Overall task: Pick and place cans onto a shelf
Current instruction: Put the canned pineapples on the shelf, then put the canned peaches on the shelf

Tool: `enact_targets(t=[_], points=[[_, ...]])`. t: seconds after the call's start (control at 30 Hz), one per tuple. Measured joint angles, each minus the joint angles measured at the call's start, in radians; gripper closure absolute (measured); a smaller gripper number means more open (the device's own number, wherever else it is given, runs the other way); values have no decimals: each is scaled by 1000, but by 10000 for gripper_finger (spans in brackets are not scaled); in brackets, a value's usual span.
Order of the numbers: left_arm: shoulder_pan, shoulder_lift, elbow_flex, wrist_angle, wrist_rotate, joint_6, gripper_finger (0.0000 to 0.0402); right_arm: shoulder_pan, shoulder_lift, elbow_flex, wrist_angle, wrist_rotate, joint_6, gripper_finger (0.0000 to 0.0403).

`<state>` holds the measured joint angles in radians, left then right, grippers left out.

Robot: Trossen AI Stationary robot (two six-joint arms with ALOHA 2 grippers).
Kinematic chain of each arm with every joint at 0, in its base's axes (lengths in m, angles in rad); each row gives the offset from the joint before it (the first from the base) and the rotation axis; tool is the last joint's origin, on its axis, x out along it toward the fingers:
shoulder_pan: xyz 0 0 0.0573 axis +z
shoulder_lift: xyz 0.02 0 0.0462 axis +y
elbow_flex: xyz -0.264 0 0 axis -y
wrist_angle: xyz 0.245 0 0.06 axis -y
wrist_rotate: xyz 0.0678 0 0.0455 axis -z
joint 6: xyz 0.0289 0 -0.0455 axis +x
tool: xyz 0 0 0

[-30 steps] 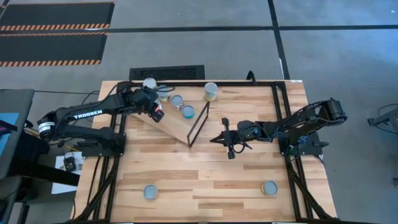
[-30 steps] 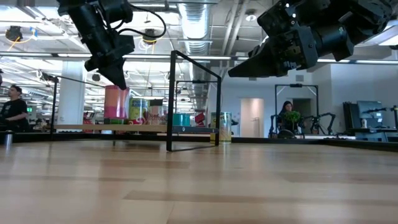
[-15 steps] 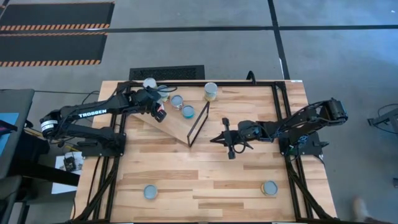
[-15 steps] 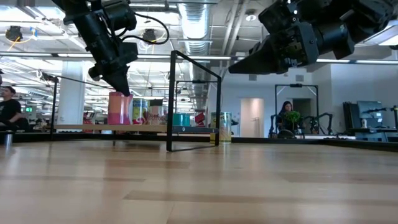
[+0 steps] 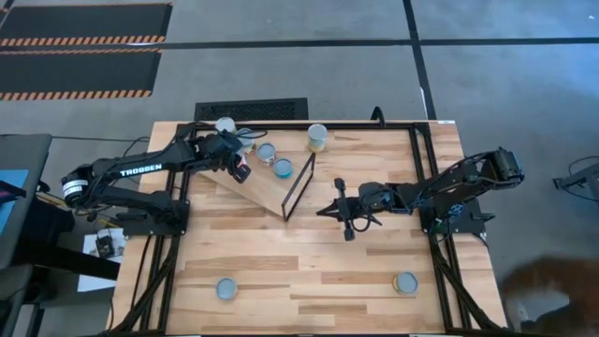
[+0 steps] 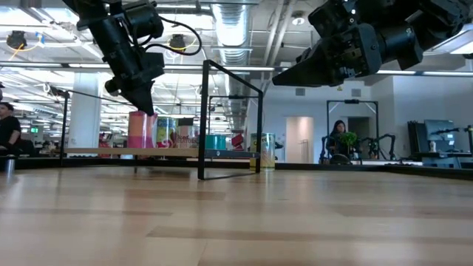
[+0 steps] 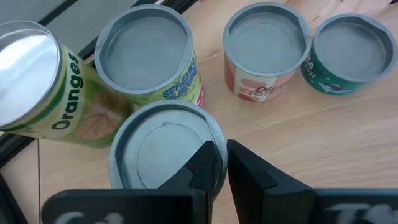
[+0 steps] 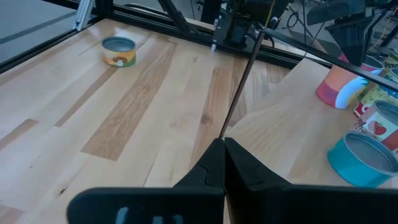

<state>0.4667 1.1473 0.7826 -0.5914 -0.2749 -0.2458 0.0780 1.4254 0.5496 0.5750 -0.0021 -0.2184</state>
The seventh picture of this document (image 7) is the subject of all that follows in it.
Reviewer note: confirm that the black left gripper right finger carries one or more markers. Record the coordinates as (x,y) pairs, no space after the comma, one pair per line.
(273,202)

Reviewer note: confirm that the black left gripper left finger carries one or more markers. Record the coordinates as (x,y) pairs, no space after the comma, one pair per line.
(186,202)

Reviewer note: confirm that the pink pineapple fruit can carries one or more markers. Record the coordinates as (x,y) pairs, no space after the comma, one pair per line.
(155,149)

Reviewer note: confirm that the green oranges can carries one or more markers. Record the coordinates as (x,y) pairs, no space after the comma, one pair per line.
(71,102)

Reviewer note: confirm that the spaghetti sauce can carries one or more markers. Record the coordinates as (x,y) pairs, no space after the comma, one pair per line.
(146,49)

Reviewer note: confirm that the diced tomatoes can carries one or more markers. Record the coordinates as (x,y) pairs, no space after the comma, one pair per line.
(267,43)

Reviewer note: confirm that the teal tuna fish can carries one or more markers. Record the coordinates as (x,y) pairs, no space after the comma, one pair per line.
(351,49)

